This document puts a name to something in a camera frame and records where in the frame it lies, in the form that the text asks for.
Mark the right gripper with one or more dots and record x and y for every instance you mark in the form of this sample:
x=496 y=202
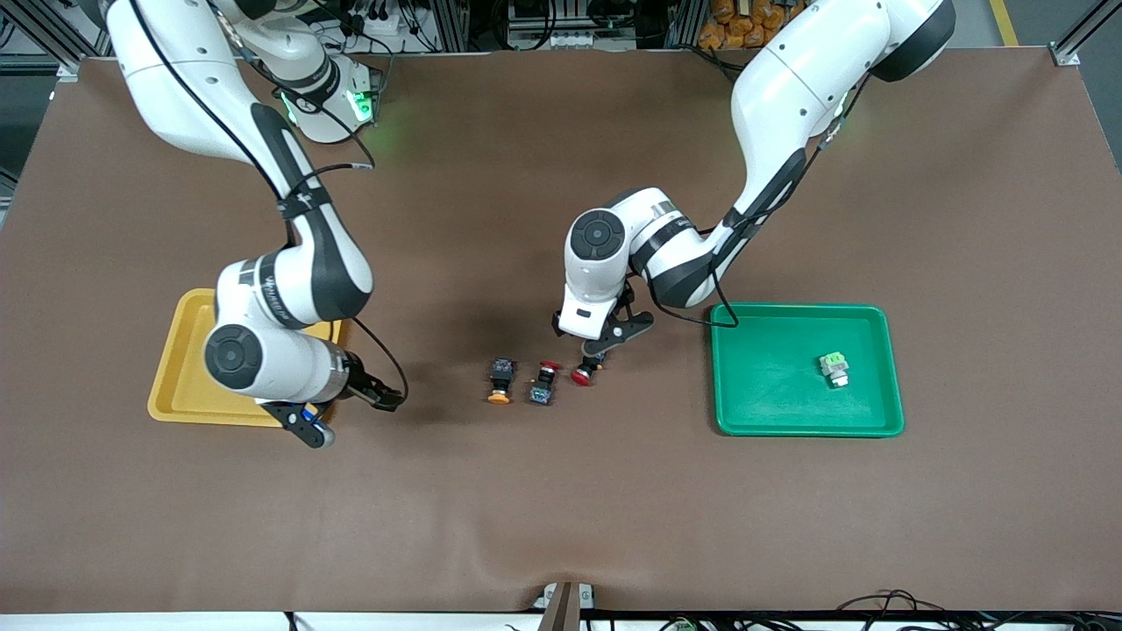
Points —
x=360 y=383

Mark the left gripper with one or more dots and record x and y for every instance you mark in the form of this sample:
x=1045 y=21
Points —
x=598 y=357

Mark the yellow cap push button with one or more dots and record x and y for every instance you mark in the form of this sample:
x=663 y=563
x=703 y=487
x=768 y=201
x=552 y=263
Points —
x=501 y=377

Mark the green and white switch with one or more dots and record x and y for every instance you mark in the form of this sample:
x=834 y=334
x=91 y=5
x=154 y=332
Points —
x=834 y=368

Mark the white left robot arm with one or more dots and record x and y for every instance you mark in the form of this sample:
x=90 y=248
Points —
x=789 y=88

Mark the red cap push button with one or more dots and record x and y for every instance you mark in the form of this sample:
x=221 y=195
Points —
x=543 y=386
x=580 y=377

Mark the brown table mat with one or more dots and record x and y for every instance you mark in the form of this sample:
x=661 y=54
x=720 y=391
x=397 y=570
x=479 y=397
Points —
x=526 y=491

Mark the yellow plastic tray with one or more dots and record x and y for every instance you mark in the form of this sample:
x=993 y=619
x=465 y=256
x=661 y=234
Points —
x=180 y=377

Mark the green plastic tray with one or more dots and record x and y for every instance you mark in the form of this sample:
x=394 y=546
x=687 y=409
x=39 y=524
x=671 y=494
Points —
x=771 y=386

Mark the white power strip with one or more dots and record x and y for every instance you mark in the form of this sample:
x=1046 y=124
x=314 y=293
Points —
x=381 y=26
x=561 y=39

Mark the bag of orange fruit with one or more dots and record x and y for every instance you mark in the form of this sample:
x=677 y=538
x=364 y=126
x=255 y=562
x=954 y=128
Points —
x=727 y=22

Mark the grey camera stand post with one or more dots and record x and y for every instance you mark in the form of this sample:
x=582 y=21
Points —
x=561 y=613

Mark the aluminium frame post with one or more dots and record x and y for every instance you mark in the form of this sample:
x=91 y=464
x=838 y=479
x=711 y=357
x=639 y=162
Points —
x=685 y=22
x=451 y=22

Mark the aluminium frame beam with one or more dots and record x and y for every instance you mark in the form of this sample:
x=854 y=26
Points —
x=1067 y=57
x=66 y=72

